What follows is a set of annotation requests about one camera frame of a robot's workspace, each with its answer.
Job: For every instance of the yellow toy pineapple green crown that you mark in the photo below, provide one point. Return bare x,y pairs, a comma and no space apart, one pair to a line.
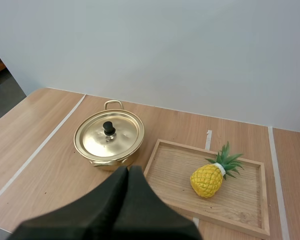
210,178

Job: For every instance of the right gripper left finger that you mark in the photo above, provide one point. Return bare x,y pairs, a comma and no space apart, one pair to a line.
90,207

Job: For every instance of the gold lid with black knob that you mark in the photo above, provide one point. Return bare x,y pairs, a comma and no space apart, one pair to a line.
100,142

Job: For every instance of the shallow wooden tray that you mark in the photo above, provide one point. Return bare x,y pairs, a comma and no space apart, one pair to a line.
242,200

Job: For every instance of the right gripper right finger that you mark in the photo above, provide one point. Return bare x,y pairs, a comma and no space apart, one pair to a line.
150,215

